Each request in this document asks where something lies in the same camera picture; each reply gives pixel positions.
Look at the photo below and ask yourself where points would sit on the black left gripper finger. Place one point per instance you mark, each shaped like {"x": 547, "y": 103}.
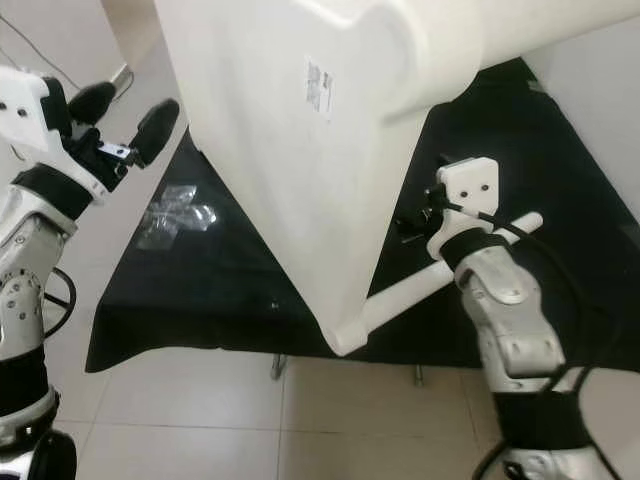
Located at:
{"x": 92, "y": 100}
{"x": 155, "y": 130}

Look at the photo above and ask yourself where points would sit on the white plastic table leg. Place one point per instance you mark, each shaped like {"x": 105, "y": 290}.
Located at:
{"x": 410, "y": 290}

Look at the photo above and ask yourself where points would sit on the white plastic table top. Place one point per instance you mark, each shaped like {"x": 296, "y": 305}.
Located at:
{"x": 260, "y": 170}

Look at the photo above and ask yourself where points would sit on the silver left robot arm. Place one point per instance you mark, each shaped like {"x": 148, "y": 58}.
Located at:
{"x": 25, "y": 290}

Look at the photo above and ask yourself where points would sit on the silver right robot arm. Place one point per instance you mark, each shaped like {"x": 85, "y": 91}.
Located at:
{"x": 510, "y": 320}

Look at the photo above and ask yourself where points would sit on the clear plastic bag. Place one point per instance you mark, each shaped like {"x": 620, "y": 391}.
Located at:
{"x": 175, "y": 215}

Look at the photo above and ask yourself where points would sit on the white printed label sticker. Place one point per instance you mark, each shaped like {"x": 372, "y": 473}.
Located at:
{"x": 319, "y": 88}

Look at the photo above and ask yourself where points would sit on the black tablecloth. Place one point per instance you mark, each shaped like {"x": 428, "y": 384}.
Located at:
{"x": 190, "y": 300}

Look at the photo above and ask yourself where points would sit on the grey tape patch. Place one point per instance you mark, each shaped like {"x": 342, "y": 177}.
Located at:
{"x": 535, "y": 86}

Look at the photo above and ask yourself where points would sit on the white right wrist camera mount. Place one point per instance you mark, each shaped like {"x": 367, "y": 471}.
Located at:
{"x": 470, "y": 185}

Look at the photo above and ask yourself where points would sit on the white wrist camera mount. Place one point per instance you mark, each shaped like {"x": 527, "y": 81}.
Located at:
{"x": 470, "y": 185}
{"x": 25, "y": 110}

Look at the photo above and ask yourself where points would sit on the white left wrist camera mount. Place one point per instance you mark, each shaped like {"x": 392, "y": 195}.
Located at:
{"x": 25, "y": 110}

